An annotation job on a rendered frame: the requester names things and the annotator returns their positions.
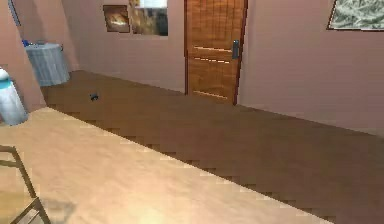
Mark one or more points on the large brown framed picture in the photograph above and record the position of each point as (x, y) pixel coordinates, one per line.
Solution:
(148, 18)

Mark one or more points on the small brown framed picture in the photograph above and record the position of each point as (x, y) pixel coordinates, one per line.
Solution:
(116, 18)

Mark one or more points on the small black floor object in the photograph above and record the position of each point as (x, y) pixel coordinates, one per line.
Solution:
(94, 96)

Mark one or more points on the green leafy framed picture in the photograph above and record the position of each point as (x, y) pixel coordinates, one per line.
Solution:
(358, 14)

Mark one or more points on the small blue object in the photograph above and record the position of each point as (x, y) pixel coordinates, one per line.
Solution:
(25, 43)

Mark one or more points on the pale blue white bin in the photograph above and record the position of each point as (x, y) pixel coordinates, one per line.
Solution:
(10, 100)

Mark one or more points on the brown wooden chair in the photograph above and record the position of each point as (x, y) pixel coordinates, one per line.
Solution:
(25, 186)

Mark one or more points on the grey cloth covered round table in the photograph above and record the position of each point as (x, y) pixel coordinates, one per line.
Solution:
(48, 64)

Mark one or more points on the brown wooden room door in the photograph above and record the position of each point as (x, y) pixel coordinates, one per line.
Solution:
(210, 50)

